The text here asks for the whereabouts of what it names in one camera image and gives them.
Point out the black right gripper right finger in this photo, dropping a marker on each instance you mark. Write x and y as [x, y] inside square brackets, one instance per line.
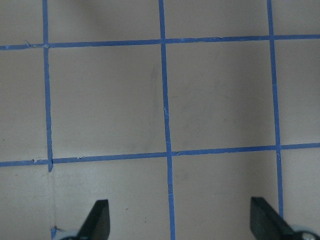
[267, 224]

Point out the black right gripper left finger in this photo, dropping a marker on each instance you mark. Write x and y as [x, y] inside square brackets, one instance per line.
[97, 225]

